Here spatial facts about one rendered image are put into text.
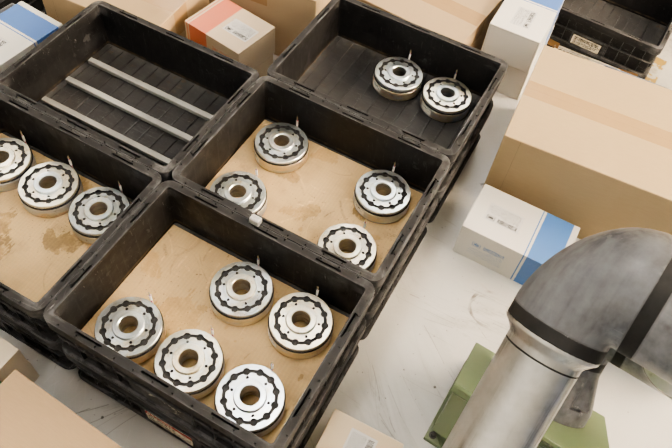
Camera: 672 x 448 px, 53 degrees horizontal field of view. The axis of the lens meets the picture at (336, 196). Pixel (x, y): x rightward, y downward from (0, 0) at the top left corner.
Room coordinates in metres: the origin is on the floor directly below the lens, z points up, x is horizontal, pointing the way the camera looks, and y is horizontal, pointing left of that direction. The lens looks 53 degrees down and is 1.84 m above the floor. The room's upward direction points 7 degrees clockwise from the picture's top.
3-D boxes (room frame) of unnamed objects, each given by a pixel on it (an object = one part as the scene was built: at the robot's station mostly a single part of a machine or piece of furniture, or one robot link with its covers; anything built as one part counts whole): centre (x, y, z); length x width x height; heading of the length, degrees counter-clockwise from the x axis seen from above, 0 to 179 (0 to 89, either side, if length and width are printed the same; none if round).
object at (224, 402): (0.35, 0.09, 0.86); 0.10 x 0.10 x 0.01
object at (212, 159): (0.74, 0.04, 0.87); 0.40 x 0.30 x 0.11; 67
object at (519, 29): (1.33, -0.39, 0.83); 0.20 x 0.12 x 0.09; 158
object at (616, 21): (1.83, -0.77, 0.37); 0.40 x 0.30 x 0.45; 64
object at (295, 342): (0.48, 0.03, 0.86); 0.10 x 0.10 x 0.01
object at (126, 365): (0.47, 0.16, 0.92); 0.40 x 0.30 x 0.02; 67
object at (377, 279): (0.74, 0.04, 0.92); 0.40 x 0.30 x 0.02; 67
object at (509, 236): (0.78, -0.36, 0.74); 0.20 x 0.12 x 0.09; 66
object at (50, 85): (0.90, 0.41, 0.87); 0.40 x 0.30 x 0.11; 67
